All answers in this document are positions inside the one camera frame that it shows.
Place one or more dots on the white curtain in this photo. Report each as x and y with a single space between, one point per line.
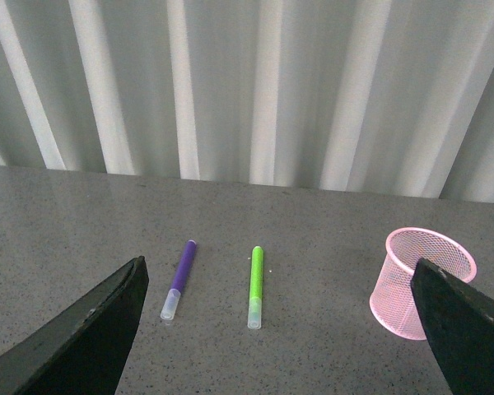
391 97

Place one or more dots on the purple marker pen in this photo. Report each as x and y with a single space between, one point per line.
179 281

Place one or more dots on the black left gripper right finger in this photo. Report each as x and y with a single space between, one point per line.
458 321

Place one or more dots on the green marker pen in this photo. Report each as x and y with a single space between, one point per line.
256 289

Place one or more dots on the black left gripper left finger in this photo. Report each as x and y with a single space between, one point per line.
85 348

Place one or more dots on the pink mesh cup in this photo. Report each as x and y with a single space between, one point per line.
391 301

